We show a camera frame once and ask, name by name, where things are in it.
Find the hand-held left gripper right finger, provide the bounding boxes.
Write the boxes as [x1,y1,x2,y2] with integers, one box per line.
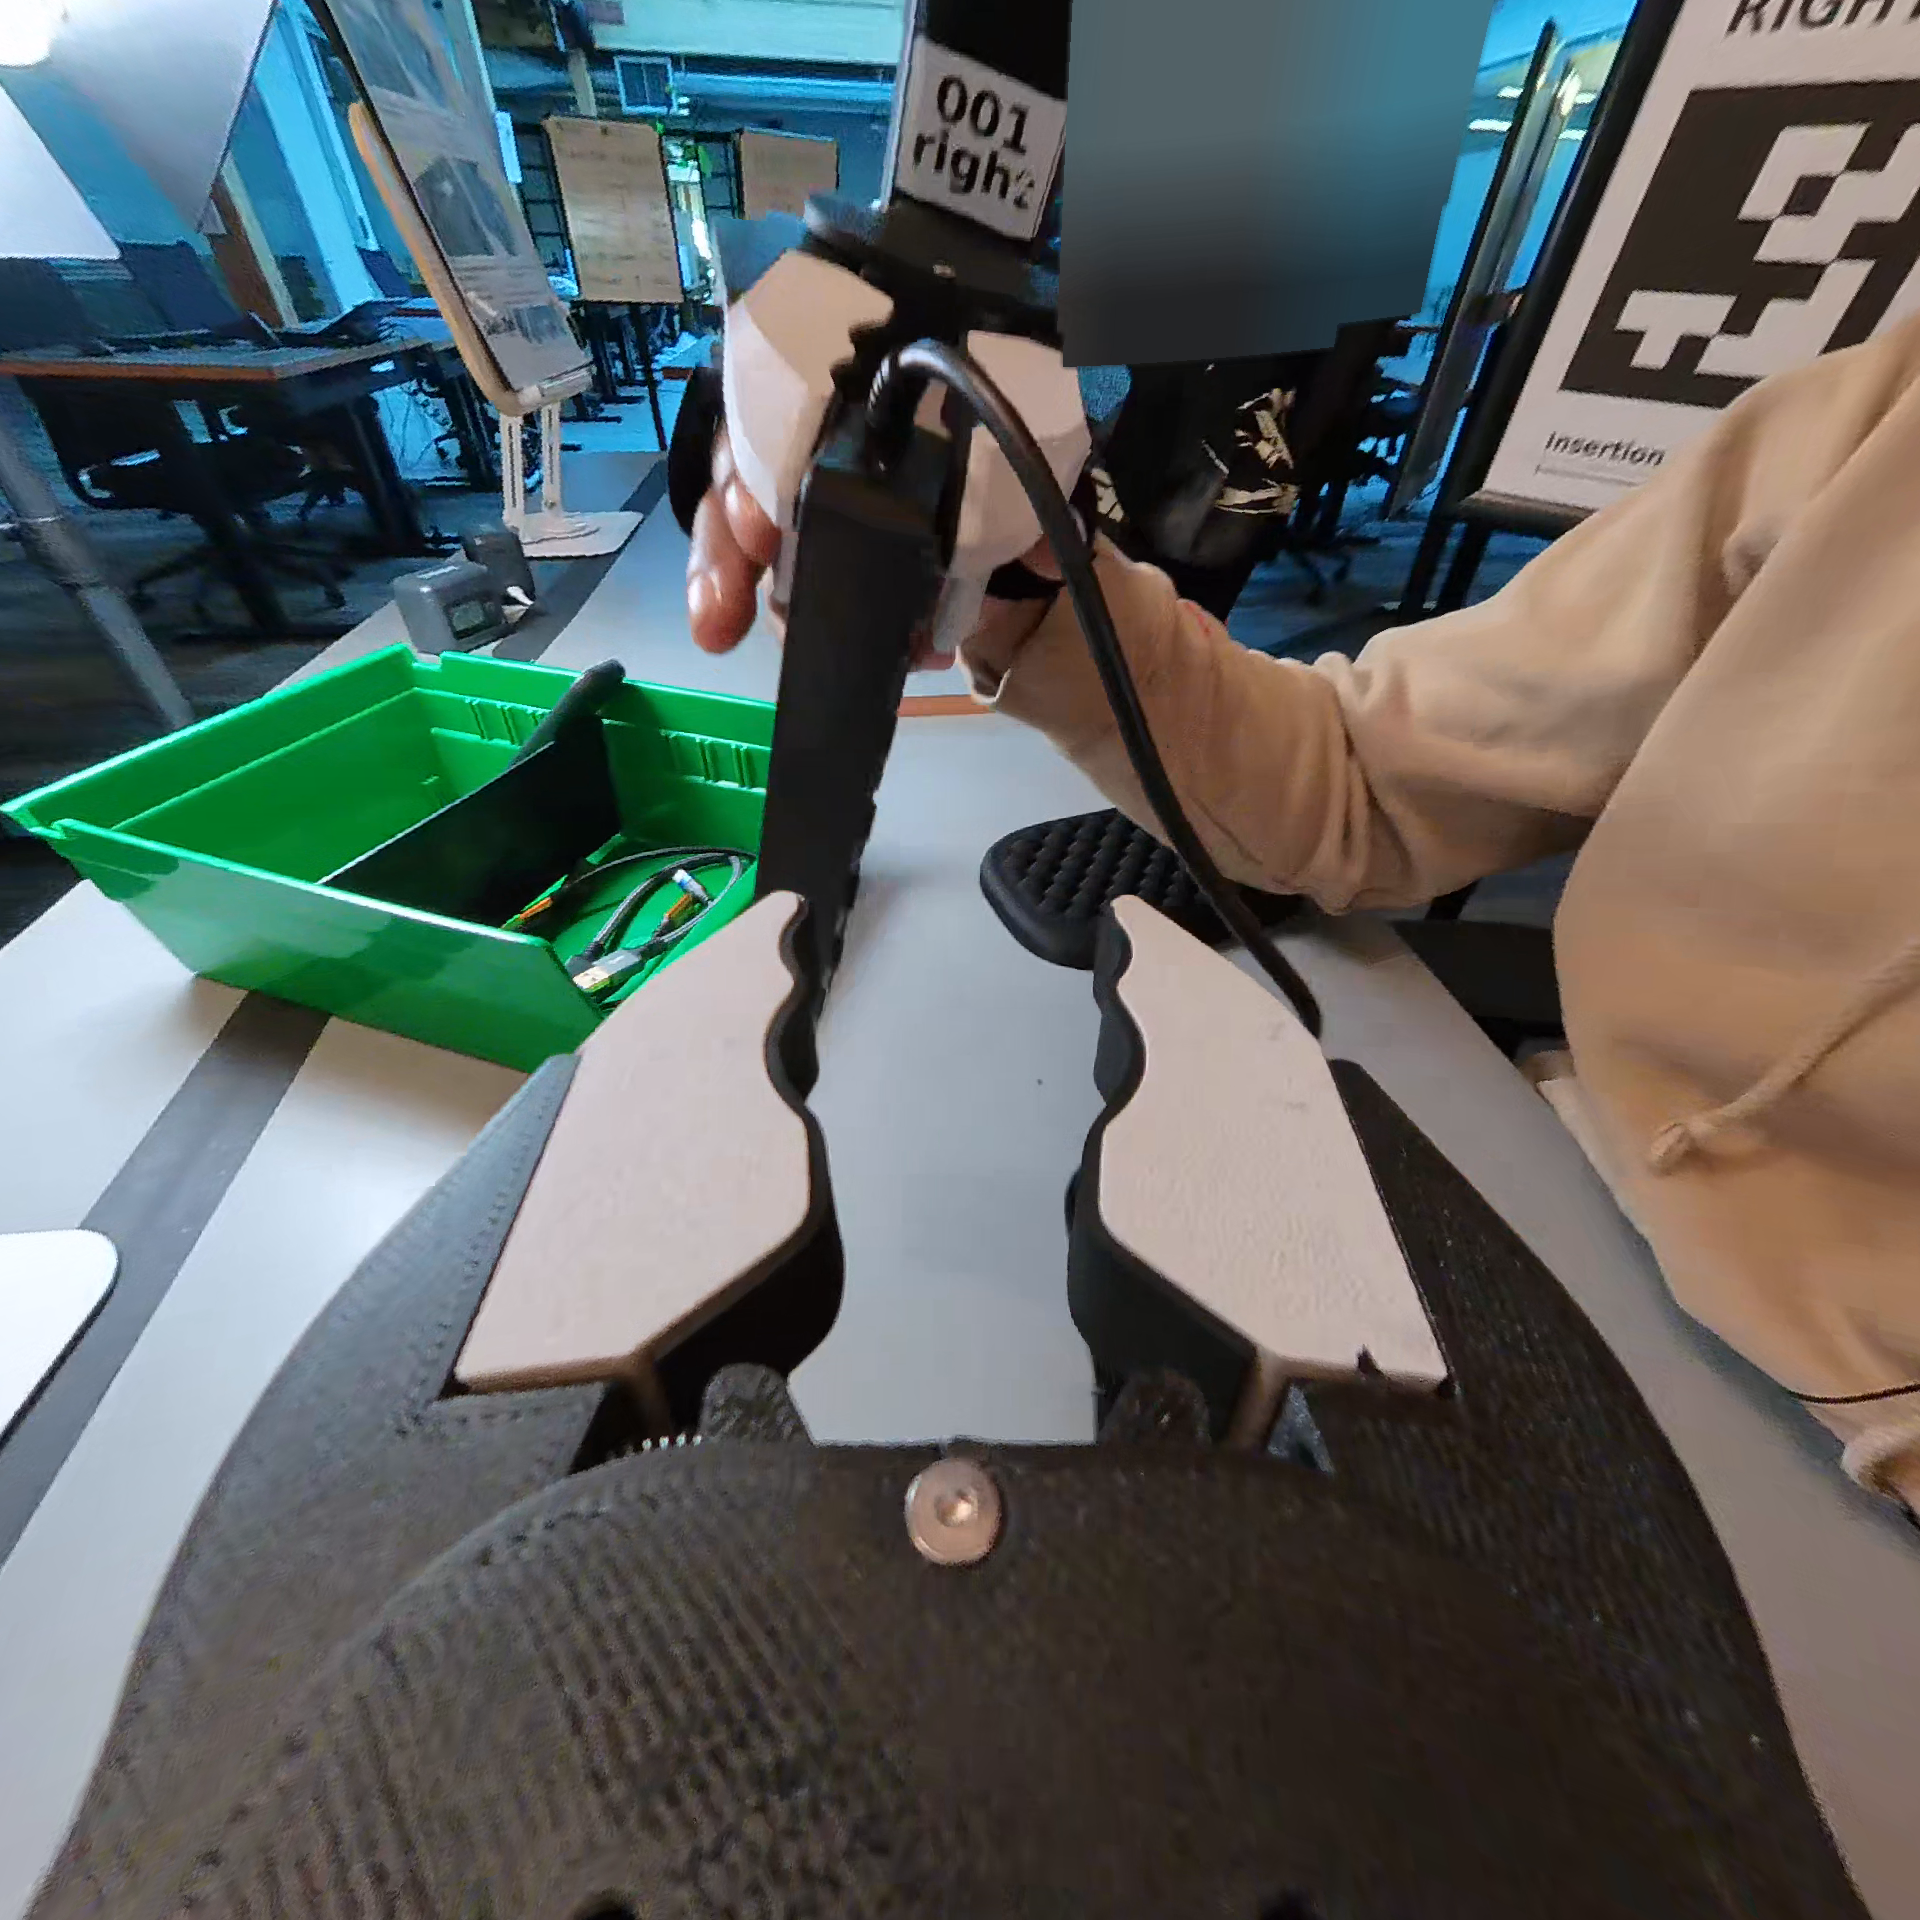
[1065,894,1454,1397]

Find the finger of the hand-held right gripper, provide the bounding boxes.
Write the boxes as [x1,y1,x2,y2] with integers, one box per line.
[724,250,897,600]
[945,328,1100,646]

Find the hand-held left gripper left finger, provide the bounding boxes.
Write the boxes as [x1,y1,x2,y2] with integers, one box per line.
[450,891,846,1397]

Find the black smooth hub cable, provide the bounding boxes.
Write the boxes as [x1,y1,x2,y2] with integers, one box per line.
[862,335,1326,1038]

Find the green plastic bin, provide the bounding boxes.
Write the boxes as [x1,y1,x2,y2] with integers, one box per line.
[0,642,781,1073]

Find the person's right forearm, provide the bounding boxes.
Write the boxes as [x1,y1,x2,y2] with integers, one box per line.
[961,322,1920,915]

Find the person's right hand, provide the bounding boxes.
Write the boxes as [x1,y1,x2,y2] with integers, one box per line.
[686,440,804,656]

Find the whiteboard on stand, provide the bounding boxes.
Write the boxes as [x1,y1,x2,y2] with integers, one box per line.
[545,117,683,305]
[737,127,838,223]

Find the black dotted mat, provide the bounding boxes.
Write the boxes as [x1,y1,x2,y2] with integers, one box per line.
[978,808,1308,969]

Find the black bin divider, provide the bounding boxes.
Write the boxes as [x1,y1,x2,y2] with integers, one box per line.
[322,710,625,931]

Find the grey label printer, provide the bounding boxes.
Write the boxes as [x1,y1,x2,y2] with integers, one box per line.
[394,525,537,648]

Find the dark office desk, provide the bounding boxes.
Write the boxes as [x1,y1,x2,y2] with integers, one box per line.
[0,334,460,633]

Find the black and white tag sign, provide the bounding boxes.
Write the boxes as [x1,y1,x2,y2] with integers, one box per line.
[1476,0,1920,518]

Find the white light panel lamp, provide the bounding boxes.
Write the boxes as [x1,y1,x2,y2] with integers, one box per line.
[0,0,278,735]

